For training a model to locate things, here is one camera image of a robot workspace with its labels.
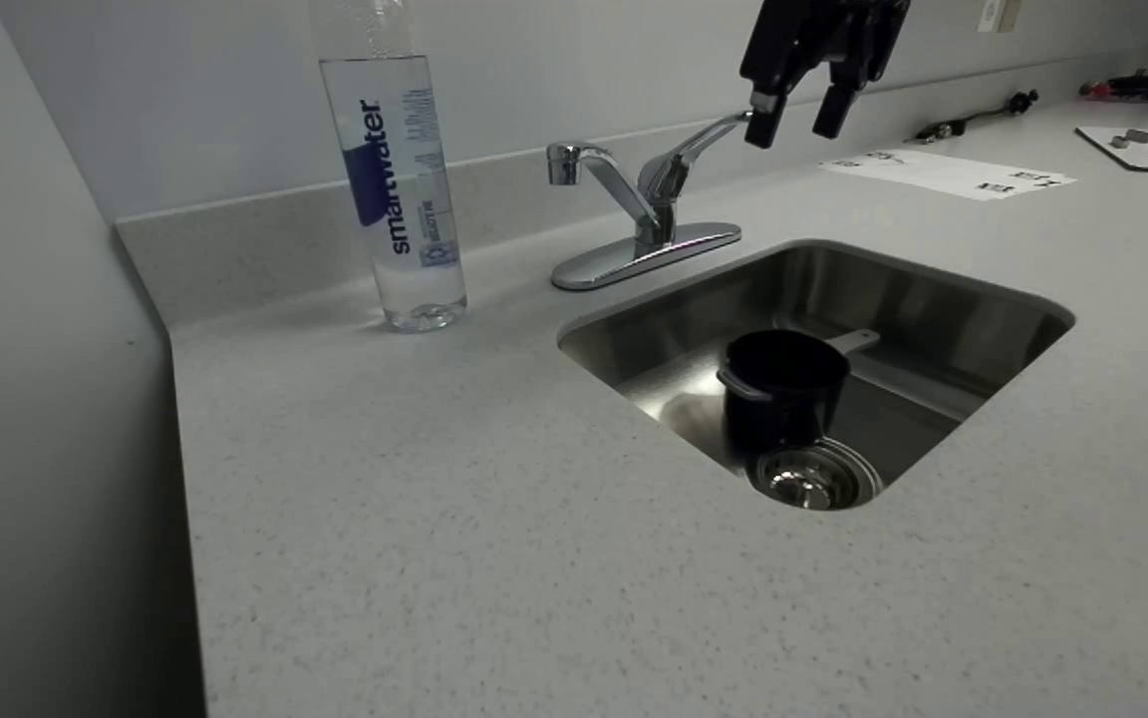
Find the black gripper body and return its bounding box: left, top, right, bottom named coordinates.
left=743, top=0, right=909, bottom=91

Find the chrome sink faucet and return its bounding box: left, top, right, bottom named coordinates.
left=548, top=111, right=744, bottom=292

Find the black pen on counter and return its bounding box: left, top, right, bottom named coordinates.
left=912, top=91, right=1042, bottom=145

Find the white paper with markers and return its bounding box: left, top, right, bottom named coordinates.
left=833, top=148, right=1070, bottom=203

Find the stainless steel sink basin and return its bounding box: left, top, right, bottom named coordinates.
left=557, top=240, right=1075, bottom=510

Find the black cup in sink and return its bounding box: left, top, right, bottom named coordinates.
left=718, top=329, right=872, bottom=461

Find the clear plastic water bottle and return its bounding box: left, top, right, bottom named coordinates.
left=311, top=0, right=468, bottom=332

